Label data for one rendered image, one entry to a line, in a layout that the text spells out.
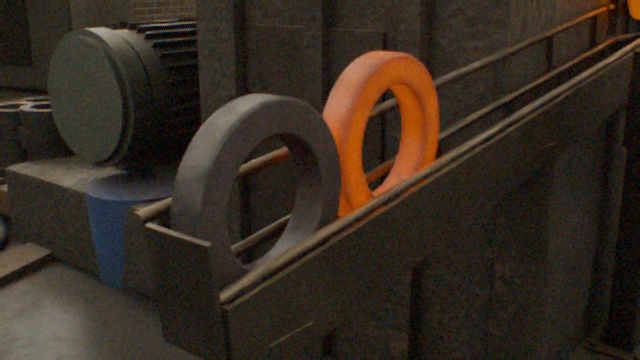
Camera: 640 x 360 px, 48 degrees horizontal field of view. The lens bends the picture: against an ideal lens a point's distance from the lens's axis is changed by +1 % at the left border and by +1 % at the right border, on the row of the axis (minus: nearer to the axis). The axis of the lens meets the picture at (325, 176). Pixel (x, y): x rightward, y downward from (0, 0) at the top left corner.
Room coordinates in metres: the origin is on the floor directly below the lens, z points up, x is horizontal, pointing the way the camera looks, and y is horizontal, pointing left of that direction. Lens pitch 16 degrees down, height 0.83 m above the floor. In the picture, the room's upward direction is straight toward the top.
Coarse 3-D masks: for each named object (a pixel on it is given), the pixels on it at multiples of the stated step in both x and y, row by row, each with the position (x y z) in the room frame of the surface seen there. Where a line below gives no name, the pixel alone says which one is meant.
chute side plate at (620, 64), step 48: (576, 96) 1.06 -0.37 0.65; (624, 96) 1.24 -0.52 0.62; (528, 144) 0.93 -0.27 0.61; (432, 192) 0.74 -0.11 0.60; (480, 192) 0.83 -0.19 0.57; (336, 240) 0.61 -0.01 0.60; (384, 240) 0.67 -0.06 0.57; (432, 240) 0.74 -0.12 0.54; (288, 288) 0.55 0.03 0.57; (336, 288) 0.61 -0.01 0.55; (384, 288) 0.67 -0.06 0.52; (240, 336) 0.51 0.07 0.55
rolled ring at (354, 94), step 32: (352, 64) 0.71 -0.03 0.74; (384, 64) 0.71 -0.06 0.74; (416, 64) 0.75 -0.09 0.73; (352, 96) 0.67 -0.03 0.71; (416, 96) 0.76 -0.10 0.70; (352, 128) 0.66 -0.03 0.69; (416, 128) 0.78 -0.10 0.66; (352, 160) 0.66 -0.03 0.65; (416, 160) 0.77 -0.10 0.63; (352, 192) 0.67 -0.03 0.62
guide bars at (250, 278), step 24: (624, 48) 1.26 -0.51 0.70; (552, 96) 1.00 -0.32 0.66; (504, 120) 0.90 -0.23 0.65; (480, 144) 0.83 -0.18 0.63; (432, 168) 0.75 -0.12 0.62; (384, 192) 0.69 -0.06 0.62; (360, 216) 0.64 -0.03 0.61; (312, 240) 0.59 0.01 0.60; (264, 264) 0.55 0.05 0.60; (288, 264) 0.57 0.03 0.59; (240, 288) 0.52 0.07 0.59
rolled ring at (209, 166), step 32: (256, 96) 0.59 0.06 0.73; (224, 128) 0.54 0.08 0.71; (256, 128) 0.56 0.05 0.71; (288, 128) 0.59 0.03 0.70; (320, 128) 0.63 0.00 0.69; (192, 160) 0.53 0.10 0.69; (224, 160) 0.53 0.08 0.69; (320, 160) 0.63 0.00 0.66; (192, 192) 0.52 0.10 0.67; (224, 192) 0.53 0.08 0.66; (320, 192) 0.63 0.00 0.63; (192, 224) 0.51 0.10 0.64; (224, 224) 0.53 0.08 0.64; (288, 224) 0.64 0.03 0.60; (320, 224) 0.63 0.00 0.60; (224, 256) 0.53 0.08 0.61
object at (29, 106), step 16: (0, 112) 2.40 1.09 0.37; (16, 112) 2.41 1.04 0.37; (32, 112) 2.23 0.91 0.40; (48, 112) 2.23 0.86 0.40; (0, 128) 2.40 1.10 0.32; (16, 128) 2.40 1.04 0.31; (32, 128) 2.24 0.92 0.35; (48, 128) 2.23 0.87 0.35; (0, 144) 2.39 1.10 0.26; (16, 144) 2.40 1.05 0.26; (32, 144) 2.25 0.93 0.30; (48, 144) 2.24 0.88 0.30; (64, 144) 2.27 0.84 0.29; (0, 160) 2.41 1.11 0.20; (16, 160) 2.40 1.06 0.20; (32, 160) 2.25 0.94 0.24; (0, 176) 2.39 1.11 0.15; (0, 192) 2.27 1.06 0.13; (0, 208) 2.38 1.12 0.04
